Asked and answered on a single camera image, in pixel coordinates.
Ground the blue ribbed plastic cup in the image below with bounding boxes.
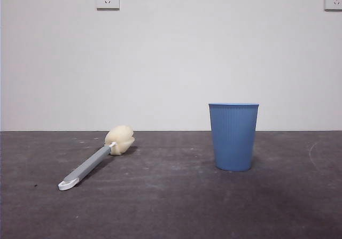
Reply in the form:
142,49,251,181
208,102,260,172

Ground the grey-handled sponge cup brush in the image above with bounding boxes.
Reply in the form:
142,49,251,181
58,125,135,191

